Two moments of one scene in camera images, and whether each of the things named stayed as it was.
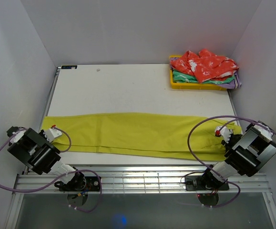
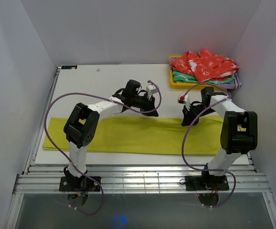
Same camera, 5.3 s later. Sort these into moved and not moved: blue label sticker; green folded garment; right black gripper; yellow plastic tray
Moved: right black gripper
Not moved: yellow plastic tray; blue label sticker; green folded garment
